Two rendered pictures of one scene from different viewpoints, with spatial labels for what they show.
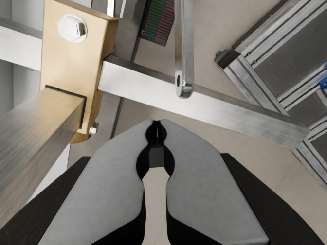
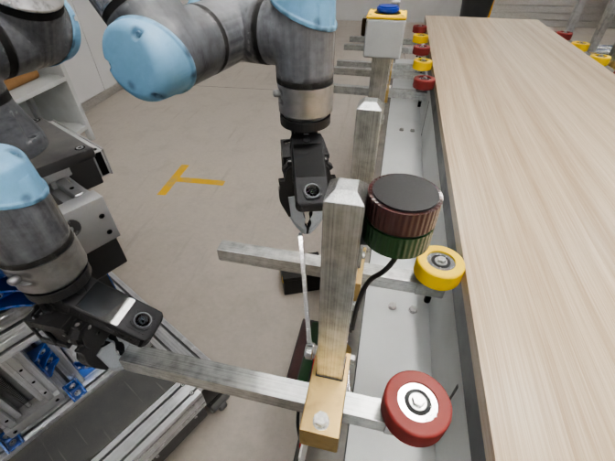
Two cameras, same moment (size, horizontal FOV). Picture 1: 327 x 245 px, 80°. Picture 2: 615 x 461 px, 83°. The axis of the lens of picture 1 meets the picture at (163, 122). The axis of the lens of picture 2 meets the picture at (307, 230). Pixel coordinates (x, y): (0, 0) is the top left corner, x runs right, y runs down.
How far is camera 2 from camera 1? 0.49 m
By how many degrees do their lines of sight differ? 21
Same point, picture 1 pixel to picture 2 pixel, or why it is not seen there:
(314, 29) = (102, 434)
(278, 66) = (149, 383)
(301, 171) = not seen: hidden behind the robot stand
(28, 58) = (372, 267)
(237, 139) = (188, 299)
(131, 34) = not seen: hidden behind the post
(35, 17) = (411, 344)
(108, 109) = not seen: hidden behind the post
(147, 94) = (312, 258)
